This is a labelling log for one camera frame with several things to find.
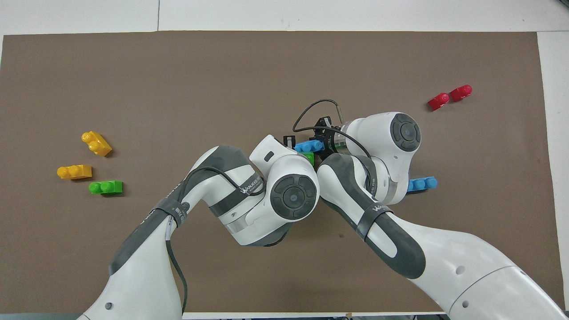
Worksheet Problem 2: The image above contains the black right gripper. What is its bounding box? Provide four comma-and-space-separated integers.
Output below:
315, 116, 342, 167

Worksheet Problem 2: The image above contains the blue three-stud toy brick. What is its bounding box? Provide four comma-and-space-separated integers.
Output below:
295, 139, 325, 153
407, 176, 438, 194

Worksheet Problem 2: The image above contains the brown paper table mat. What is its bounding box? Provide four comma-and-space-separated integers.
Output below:
0, 30, 566, 314

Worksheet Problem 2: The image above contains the red one-stud toy brick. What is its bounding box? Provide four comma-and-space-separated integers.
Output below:
450, 84, 473, 103
428, 92, 451, 112

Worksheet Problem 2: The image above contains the yellow two-stud toy brick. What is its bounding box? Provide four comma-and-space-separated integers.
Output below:
81, 131, 112, 157
57, 164, 93, 180

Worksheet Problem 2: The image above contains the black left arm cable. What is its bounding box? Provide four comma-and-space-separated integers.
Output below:
165, 167, 267, 314

